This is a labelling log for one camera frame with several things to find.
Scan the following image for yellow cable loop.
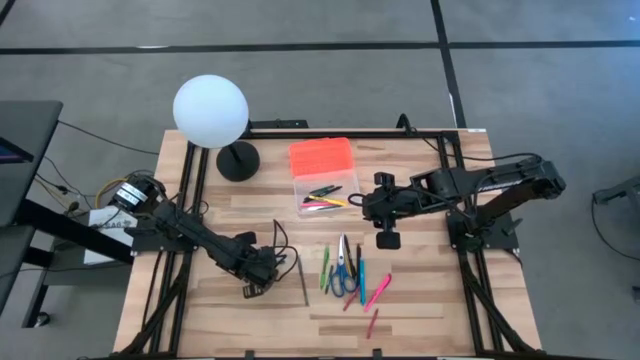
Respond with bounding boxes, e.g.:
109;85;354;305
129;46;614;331
94;177;136;209

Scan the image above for yellow pen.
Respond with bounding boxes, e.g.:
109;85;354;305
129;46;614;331
305;194;349;208

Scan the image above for light green pen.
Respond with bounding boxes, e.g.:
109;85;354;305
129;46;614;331
319;244;332;291

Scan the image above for black desk leg frame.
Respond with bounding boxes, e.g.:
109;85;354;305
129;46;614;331
14;199;134;329

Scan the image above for dark laptop screen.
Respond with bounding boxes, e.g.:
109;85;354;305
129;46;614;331
0;137;35;165

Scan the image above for black pen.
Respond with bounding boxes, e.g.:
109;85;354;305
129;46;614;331
343;234;358;279

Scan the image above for white globe lamp black base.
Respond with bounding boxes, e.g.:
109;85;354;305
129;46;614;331
172;73;261;182

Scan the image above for grey pencil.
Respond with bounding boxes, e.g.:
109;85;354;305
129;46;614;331
297;256;311;308

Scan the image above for short black marker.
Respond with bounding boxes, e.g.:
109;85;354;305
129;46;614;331
303;186;345;204

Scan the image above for black aluminium table frame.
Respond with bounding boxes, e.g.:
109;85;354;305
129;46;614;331
113;128;544;360

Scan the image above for grey chair base leg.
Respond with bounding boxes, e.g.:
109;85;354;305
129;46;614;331
592;174;640;206

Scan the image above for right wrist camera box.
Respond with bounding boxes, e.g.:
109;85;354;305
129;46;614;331
375;230;402;251

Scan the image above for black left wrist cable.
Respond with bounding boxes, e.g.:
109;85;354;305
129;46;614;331
271;218;300;282

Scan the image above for white printed paper sheet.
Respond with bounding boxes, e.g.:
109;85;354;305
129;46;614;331
83;204;142;265

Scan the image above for clear supply box orange lid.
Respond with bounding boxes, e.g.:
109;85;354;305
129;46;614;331
288;136;362;218

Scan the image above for red crayon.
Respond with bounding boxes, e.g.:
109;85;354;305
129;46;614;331
342;288;361;313
365;307;380;340

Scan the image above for blue handled scissors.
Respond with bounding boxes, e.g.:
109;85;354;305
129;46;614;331
331;233;360;299

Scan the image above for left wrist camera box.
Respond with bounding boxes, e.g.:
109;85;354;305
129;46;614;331
242;283;276;301

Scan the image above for dark grey desk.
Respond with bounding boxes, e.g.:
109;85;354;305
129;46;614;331
0;99;64;229

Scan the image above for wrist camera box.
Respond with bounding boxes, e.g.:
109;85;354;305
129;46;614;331
375;230;402;251
242;283;276;301

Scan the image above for black cable bundle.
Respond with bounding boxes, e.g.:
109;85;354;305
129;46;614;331
33;154;84;217

